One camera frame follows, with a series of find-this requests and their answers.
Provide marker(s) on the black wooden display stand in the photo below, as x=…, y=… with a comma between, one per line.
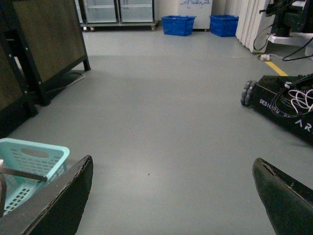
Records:
x=40, y=41

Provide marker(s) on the white power strip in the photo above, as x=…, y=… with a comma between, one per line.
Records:
x=265, y=57

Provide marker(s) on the glass door refrigerator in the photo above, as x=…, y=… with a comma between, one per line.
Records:
x=116, y=13

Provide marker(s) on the white folded panels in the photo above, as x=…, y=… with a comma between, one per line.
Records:
x=252, y=29

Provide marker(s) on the blue plastic crate left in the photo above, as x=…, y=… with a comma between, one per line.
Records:
x=178, y=25

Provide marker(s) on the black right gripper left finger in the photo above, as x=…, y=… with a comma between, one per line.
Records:
x=57, y=209

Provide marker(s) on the light blue plastic basket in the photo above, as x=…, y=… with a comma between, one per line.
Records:
x=38, y=158

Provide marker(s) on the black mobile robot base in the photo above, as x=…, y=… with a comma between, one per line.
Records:
x=286, y=100

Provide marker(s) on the brown basket handle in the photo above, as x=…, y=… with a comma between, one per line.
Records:
x=16, y=187

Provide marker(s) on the blue plastic crate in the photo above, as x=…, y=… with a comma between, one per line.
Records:
x=178, y=25
x=224, y=25

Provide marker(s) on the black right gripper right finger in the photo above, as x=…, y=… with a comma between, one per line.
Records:
x=288, y=202

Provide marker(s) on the blue plastic crate right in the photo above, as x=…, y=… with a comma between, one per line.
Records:
x=224, y=25

